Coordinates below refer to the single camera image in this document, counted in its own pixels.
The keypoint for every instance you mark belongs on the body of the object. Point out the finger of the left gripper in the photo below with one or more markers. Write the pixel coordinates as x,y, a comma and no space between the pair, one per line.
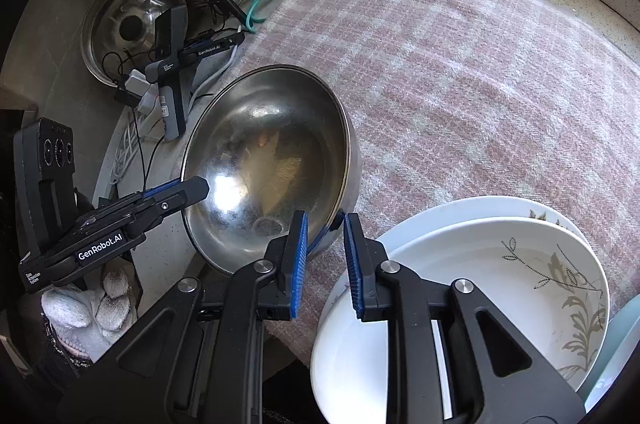
168,198

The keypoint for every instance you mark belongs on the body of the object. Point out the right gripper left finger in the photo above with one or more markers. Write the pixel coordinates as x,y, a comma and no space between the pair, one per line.
283,272

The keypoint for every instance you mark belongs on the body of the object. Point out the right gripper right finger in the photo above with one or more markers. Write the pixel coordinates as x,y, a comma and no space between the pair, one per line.
369,271

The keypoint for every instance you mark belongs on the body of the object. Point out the stainless steel bowl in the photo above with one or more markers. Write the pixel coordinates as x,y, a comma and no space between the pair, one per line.
274,141

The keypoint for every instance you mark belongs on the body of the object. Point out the large pink floral plate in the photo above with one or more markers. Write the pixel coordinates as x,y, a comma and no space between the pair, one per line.
464,210

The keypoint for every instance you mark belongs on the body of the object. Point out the large white bowl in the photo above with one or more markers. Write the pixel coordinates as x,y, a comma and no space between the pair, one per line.
620,340

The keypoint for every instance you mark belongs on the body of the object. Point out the white gloved left hand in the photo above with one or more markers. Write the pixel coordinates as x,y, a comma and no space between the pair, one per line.
88,323

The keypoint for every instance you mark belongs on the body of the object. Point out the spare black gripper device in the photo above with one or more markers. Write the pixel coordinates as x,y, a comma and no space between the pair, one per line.
174,65

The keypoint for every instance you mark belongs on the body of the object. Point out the pink checked cloth mat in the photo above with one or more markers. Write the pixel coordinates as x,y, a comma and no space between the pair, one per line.
461,98

